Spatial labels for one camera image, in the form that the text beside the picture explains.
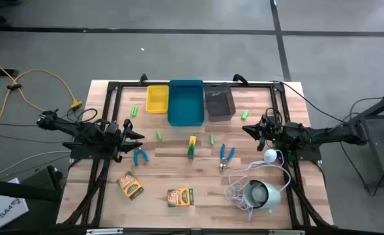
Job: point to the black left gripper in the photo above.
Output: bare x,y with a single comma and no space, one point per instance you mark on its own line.
116,140

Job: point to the black stand beam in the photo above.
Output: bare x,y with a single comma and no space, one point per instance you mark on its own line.
15,191

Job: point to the blue plastic bin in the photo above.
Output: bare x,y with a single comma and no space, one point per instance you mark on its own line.
185,104

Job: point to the black aluminium table frame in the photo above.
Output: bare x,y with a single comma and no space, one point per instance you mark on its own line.
257,84

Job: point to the white dome security camera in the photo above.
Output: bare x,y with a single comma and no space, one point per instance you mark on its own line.
266,196

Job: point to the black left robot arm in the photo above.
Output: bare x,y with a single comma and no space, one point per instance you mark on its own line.
81,130

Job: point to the yellow mesh basket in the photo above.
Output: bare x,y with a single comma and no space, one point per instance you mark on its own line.
157,99

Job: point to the silver aluminium bracket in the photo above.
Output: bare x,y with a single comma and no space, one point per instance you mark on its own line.
103,231
286,232

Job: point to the white cardboard box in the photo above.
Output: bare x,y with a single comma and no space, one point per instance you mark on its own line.
2,209

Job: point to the white round puck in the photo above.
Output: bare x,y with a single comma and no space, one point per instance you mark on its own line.
270,156

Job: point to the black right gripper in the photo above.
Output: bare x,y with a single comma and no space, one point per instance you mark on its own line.
270,132

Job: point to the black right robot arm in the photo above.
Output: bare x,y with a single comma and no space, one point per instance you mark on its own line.
325,134

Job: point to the green eraser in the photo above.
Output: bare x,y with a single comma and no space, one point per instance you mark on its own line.
212,140
245,115
134,111
159,135

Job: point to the black clamp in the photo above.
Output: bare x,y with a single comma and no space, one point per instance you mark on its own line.
240,78
142,79

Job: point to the grey plastic bin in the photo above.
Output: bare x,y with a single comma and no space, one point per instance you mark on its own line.
219,104

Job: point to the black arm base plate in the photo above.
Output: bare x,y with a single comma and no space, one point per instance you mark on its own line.
90,154
305,155

